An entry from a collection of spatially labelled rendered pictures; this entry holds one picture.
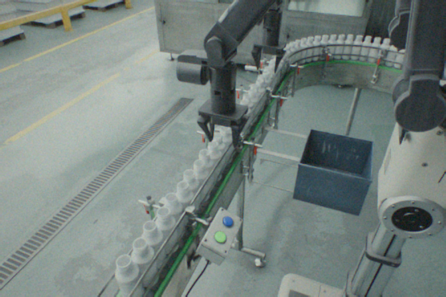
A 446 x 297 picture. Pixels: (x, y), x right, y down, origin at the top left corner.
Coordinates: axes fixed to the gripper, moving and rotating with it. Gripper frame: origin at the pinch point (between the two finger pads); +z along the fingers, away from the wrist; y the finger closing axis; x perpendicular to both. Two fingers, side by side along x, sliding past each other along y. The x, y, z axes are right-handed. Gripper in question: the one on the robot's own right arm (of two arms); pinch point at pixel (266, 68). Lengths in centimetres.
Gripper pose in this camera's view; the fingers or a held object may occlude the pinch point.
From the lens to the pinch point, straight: 116.8
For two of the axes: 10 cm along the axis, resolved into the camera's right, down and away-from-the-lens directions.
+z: -0.3, 7.9, 6.1
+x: -3.7, 5.5, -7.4
